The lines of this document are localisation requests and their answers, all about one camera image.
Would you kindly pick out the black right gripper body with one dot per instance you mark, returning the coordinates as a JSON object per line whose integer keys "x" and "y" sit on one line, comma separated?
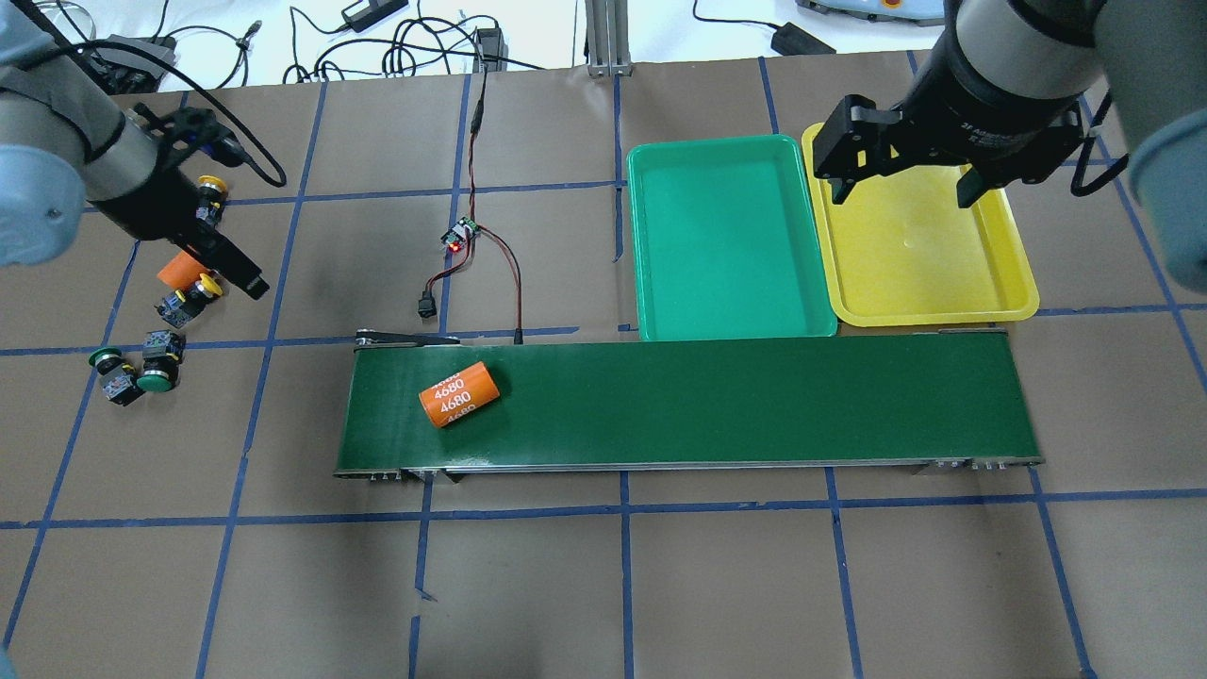
{"x": 1000, "y": 111}

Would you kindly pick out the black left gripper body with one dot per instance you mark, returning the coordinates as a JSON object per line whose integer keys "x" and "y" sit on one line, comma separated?
{"x": 156, "y": 203}

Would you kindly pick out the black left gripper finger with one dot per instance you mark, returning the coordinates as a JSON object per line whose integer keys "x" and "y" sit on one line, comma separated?
{"x": 235, "y": 266}

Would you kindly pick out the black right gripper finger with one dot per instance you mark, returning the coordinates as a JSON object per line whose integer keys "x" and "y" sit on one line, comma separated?
{"x": 977, "y": 180}
{"x": 842, "y": 185}

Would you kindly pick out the plain orange cylinder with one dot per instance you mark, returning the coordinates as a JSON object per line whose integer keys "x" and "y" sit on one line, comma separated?
{"x": 182, "y": 271}

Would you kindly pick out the orange 4680 battery cylinder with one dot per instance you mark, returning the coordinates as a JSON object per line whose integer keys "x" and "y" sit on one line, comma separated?
{"x": 459, "y": 394}

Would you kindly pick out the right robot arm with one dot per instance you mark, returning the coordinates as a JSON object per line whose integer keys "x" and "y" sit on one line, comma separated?
{"x": 1150, "y": 54}

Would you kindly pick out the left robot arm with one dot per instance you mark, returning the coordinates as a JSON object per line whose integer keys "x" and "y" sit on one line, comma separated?
{"x": 66, "y": 145}

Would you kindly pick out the yellow plastic tray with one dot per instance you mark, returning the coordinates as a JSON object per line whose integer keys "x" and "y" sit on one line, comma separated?
{"x": 900, "y": 252}

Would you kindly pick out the green push button right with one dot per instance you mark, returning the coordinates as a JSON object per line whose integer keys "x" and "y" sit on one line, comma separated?
{"x": 162, "y": 354}

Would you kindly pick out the green push button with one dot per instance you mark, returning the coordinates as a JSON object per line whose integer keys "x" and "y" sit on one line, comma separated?
{"x": 162, "y": 354}
{"x": 117, "y": 379}

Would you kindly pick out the green plastic tray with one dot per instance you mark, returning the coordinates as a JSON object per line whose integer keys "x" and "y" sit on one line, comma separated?
{"x": 724, "y": 241}

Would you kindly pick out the black power adapter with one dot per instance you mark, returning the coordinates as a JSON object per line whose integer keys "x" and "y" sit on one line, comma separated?
{"x": 792, "y": 40}

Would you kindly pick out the green push button left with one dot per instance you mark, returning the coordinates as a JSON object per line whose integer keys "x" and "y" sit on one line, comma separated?
{"x": 117, "y": 379}

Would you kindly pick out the green conveyor belt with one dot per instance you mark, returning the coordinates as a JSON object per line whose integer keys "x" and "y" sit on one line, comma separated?
{"x": 952, "y": 397}

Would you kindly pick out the small circuit board red LED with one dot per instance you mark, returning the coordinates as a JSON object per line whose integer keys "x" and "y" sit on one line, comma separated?
{"x": 461, "y": 235}

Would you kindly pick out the aluminium frame post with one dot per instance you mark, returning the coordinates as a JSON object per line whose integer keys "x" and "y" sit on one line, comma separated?
{"x": 607, "y": 31}

